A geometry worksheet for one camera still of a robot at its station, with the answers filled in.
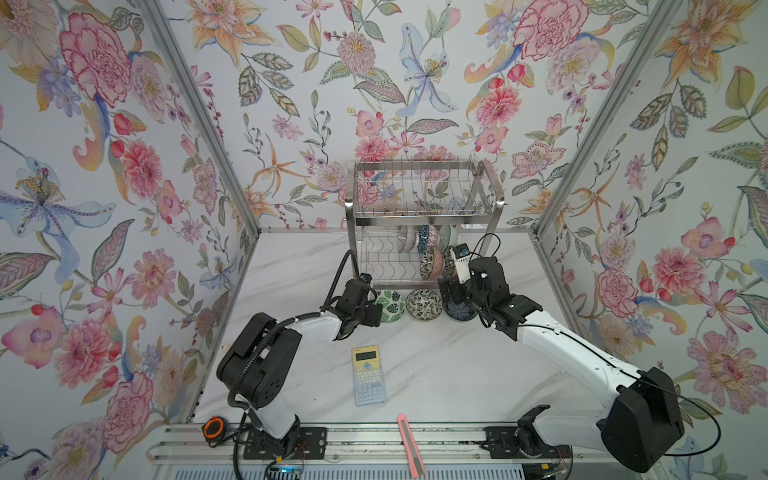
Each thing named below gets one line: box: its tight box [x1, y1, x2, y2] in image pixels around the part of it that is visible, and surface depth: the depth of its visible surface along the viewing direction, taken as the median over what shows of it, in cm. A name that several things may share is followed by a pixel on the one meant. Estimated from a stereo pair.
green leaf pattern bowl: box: [376, 289, 406, 323], surface depth 100 cm
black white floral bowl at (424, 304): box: [405, 289, 443, 321], surface depth 100 cm
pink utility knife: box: [397, 413, 426, 479], surface depth 74 cm
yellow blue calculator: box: [352, 345, 387, 407], surface depth 86 cm
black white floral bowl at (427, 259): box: [420, 247, 435, 280], surface depth 108 cm
